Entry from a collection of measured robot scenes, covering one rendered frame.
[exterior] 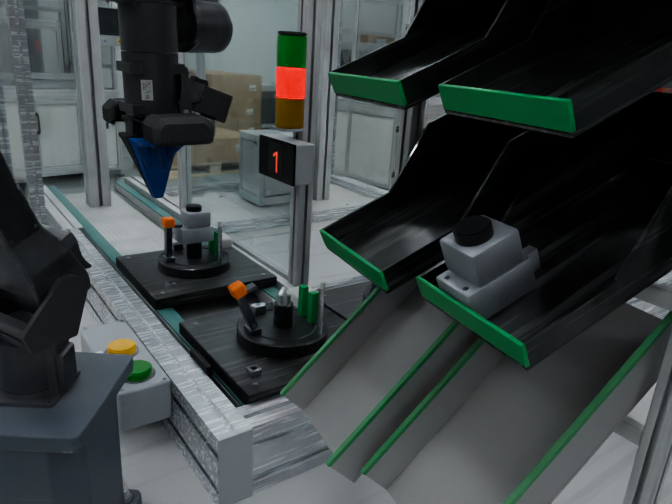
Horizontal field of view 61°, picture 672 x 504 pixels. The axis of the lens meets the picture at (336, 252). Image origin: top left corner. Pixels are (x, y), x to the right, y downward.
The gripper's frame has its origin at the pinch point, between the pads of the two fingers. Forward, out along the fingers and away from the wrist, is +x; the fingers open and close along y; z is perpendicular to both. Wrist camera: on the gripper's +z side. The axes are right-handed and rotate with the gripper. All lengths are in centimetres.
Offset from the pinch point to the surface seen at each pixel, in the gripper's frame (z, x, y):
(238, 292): 11.9, 19.3, 3.9
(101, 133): 21, 13, 110
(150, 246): 20, 35, 69
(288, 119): 30.3, -1.6, 22.0
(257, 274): 28, 29, 29
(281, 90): 29.5, -6.2, 23.1
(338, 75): 11.9, -11.2, -17.3
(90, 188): 17, 29, 110
